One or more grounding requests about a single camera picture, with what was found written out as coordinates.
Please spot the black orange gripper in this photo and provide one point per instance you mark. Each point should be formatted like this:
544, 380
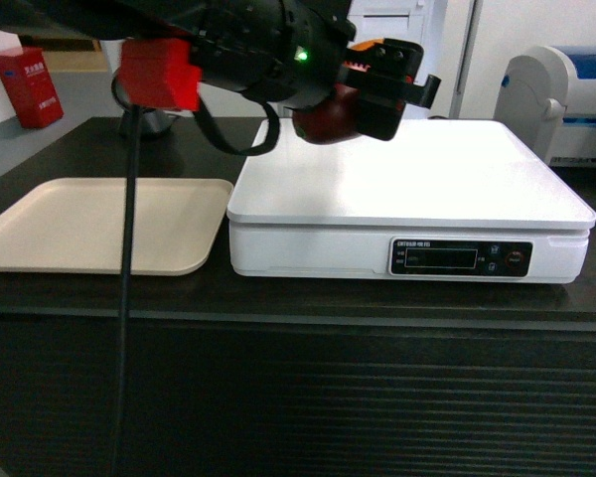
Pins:
383, 71

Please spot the dark red mango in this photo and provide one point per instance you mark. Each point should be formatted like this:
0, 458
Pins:
331, 121

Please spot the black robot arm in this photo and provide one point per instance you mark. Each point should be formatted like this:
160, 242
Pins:
301, 55

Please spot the white checkout scale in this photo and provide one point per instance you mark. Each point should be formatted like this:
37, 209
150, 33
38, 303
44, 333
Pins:
457, 200

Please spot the white receipt printer kiosk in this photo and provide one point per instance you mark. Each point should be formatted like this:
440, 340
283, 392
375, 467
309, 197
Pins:
416, 21

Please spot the grey blue machine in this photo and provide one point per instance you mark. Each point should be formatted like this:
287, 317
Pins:
547, 99

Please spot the grey barcode scanner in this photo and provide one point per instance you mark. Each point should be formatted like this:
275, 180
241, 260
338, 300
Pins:
155, 123

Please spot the beige plastic tray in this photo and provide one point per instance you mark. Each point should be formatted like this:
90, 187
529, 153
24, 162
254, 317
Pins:
75, 225

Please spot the red fire extinguisher box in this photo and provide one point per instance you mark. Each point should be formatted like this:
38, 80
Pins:
29, 86

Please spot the red wrist camera housing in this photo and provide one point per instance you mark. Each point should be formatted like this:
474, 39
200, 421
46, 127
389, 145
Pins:
157, 73

